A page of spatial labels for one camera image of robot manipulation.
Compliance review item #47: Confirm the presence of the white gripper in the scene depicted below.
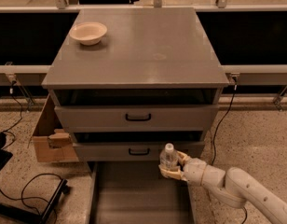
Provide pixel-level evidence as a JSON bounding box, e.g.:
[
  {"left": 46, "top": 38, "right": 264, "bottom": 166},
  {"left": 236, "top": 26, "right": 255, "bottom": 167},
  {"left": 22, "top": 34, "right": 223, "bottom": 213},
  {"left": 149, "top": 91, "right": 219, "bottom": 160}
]
[{"left": 158, "top": 151, "right": 210, "bottom": 186}]

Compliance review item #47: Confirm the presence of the clear plastic water bottle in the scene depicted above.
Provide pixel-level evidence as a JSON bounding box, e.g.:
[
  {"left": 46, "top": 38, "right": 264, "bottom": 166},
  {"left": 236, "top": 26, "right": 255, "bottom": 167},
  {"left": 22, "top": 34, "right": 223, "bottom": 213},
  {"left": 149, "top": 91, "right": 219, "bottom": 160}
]
[{"left": 159, "top": 143, "right": 178, "bottom": 170}]

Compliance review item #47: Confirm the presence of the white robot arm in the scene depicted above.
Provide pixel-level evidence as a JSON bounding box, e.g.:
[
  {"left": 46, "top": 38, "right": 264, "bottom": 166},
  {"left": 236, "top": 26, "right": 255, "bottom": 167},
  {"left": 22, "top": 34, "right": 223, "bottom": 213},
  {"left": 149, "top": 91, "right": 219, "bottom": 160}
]
[{"left": 158, "top": 151, "right": 287, "bottom": 224}]

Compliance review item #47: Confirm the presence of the grey bottom drawer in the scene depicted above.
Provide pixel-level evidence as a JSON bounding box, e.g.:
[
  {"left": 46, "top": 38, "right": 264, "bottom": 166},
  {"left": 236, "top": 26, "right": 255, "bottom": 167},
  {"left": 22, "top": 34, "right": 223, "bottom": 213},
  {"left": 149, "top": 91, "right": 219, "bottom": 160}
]
[{"left": 87, "top": 161, "right": 195, "bottom": 224}]

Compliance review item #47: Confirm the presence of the grey drawer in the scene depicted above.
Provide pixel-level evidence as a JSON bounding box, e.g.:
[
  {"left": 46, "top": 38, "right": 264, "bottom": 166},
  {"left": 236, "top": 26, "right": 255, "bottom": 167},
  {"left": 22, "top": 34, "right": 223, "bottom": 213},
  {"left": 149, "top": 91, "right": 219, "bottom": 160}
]
[
  {"left": 54, "top": 89, "right": 220, "bottom": 133},
  {"left": 87, "top": 161, "right": 195, "bottom": 224},
  {"left": 73, "top": 131, "right": 205, "bottom": 161}
]

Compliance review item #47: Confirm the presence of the grey middle drawer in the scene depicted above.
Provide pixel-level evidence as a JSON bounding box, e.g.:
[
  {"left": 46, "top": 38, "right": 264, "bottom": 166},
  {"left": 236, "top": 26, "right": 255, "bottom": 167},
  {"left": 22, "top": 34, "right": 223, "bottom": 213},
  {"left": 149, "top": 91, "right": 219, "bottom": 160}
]
[{"left": 73, "top": 131, "right": 205, "bottom": 161}]

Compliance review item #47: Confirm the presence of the grey drawer cabinet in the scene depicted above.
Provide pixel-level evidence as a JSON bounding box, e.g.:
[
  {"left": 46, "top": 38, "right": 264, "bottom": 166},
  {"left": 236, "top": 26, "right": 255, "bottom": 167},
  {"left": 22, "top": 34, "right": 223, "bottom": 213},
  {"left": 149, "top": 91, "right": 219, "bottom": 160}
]
[{"left": 41, "top": 7, "right": 230, "bottom": 173}]

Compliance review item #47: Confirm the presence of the grey top drawer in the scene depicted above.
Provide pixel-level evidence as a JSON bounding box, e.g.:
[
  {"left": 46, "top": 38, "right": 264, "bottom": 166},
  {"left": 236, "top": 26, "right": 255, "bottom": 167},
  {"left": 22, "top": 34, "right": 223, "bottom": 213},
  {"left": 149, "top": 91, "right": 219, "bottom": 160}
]
[{"left": 54, "top": 89, "right": 220, "bottom": 133}]

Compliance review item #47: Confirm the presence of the brown cardboard box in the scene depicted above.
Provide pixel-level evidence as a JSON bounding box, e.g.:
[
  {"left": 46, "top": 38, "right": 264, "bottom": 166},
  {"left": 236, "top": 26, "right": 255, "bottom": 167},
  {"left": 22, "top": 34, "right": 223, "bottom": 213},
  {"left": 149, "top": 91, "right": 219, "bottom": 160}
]
[{"left": 32, "top": 96, "right": 78, "bottom": 162}]

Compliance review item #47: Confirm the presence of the white bowl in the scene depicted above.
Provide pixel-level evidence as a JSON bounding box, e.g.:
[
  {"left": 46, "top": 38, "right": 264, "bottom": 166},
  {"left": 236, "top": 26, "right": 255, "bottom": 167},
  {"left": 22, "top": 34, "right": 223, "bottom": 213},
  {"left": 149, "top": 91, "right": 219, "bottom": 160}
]
[{"left": 69, "top": 22, "right": 107, "bottom": 46}]

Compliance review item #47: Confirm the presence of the black stand base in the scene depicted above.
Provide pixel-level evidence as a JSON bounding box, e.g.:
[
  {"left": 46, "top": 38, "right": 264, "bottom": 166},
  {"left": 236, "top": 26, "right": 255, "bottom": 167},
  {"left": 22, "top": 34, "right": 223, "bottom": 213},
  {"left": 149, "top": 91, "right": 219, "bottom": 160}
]
[{"left": 0, "top": 178, "right": 70, "bottom": 224}]

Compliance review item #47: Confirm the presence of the black power cable right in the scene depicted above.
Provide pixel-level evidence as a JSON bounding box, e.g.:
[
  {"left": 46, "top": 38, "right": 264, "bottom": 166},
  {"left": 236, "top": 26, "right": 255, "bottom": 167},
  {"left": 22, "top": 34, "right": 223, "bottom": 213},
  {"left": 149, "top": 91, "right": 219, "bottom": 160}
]
[{"left": 210, "top": 83, "right": 248, "bottom": 224}]

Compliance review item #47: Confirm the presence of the black cable left floor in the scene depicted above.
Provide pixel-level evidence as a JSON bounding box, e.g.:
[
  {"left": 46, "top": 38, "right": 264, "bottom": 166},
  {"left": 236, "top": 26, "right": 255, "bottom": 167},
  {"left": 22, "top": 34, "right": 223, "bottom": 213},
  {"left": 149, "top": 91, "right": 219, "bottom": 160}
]
[{"left": 0, "top": 173, "right": 64, "bottom": 224}]

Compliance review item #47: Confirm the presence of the grey metal rail frame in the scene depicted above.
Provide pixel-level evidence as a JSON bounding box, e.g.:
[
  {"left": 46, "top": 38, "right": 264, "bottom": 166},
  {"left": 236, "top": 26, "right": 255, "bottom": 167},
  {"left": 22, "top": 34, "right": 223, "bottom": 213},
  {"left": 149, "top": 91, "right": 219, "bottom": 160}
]
[{"left": 0, "top": 0, "right": 287, "bottom": 110}]

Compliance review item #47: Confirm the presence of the black cable left rail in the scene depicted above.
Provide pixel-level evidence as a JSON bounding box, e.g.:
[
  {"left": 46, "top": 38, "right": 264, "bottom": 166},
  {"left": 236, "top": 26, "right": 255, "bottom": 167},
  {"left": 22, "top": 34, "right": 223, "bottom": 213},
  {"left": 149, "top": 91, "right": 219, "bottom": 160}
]
[{"left": 0, "top": 81, "right": 24, "bottom": 151}]

